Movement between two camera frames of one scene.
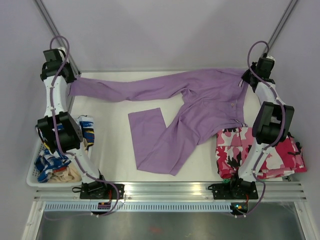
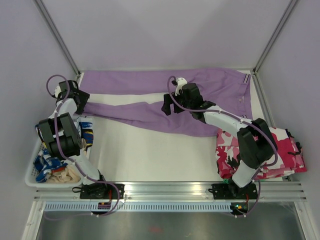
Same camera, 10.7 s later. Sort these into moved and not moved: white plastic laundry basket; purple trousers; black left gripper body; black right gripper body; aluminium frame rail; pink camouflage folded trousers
Moved: purple trousers; black right gripper body; black left gripper body
Not moved: pink camouflage folded trousers; aluminium frame rail; white plastic laundry basket
